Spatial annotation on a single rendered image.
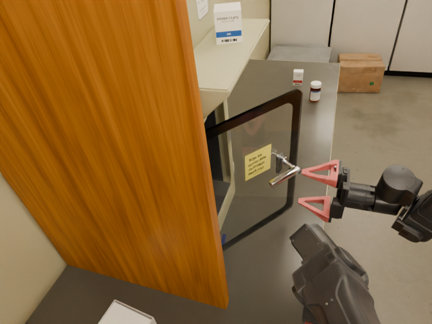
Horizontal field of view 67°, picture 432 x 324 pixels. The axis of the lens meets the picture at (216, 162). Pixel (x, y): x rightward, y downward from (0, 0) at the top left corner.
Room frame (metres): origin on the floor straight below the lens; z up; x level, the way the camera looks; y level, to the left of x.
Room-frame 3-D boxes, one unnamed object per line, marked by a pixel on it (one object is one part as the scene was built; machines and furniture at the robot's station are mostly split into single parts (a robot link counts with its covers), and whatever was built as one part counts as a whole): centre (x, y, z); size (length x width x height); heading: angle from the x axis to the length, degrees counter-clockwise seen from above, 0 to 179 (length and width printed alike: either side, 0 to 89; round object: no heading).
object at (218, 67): (0.61, -0.04, 1.46); 0.32 x 0.12 x 0.10; 157
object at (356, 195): (0.47, -0.29, 1.20); 0.07 x 0.07 x 0.10; 67
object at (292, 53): (3.15, -0.98, 0.17); 0.60 x 0.42 x 0.33; 65
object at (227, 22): (0.64, -0.06, 1.54); 0.05 x 0.05 x 0.06; 84
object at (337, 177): (0.50, -0.23, 1.23); 0.09 x 0.07 x 0.07; 67
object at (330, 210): (0.50, -0.23, 1.16); 0.09 x 0.07 x 0.07; 67
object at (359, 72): (2.95, -1.54, 0.14); 0.41 x 0.33 x 0.29; 73
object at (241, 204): (0.56, -0.07, 1.19); 0.30 x 0.01 x 0.40; 118
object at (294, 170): (0.57, -0.15, 1.20); 0.10 x 0.05 x 0.03; 118
